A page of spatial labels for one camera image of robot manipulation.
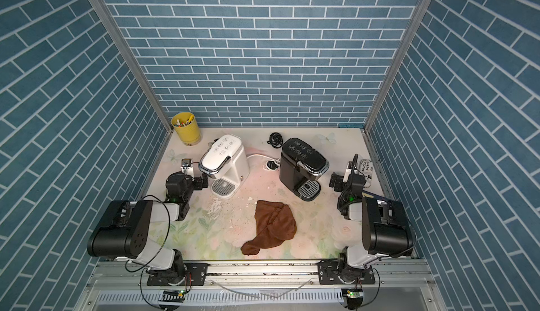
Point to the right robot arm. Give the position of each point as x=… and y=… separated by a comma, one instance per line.
x=383, y=231

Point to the blue book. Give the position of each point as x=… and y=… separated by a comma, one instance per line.
x=367, y=194

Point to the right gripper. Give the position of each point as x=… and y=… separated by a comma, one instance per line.
x=337, y=181

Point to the white coffee machine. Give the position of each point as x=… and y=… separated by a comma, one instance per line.
x=226, y=163

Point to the black coffee machine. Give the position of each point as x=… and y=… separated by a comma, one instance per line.
x=301, y=166

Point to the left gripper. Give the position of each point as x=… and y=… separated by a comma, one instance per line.
x=199, y=182

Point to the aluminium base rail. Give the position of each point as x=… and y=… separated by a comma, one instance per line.
x=402, y=284

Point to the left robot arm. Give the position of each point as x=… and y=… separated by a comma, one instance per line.
x=123, y=231

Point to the metal corner post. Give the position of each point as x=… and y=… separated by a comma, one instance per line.
x=113, y=30
x=410, y=31

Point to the left metal corner post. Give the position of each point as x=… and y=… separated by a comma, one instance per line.
x=113, y=30

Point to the brown cloth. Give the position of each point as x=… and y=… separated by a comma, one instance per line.
x=275, y=224

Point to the right metal corner post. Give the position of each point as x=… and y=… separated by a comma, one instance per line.
x=410, y=31

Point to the yellow pen cup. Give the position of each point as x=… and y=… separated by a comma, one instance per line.
x=186, y=127

